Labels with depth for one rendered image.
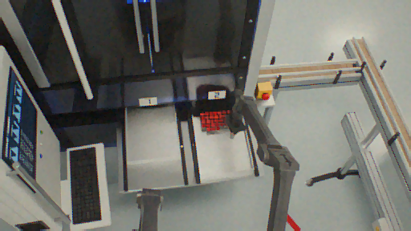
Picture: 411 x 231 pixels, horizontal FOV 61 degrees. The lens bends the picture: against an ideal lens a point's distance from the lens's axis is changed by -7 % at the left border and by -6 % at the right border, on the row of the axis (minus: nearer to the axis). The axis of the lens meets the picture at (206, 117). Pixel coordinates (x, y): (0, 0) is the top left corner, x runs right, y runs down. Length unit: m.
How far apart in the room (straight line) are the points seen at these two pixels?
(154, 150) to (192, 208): 0.90
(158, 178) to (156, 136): 0.23
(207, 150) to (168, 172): 0.22
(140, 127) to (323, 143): 1.63
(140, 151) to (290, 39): 2.22
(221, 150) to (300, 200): 1.09
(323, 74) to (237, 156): 0.72
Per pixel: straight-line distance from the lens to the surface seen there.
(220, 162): 1.83
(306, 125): 3.10
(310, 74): 2.16
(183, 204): 2.67
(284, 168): 1.21
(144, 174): 1.81
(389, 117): 2.18
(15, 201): 1.50
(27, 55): 1.63
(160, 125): 1.93
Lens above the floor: 2.52
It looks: 57 degrees down
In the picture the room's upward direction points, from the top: 4 degrees clockwise
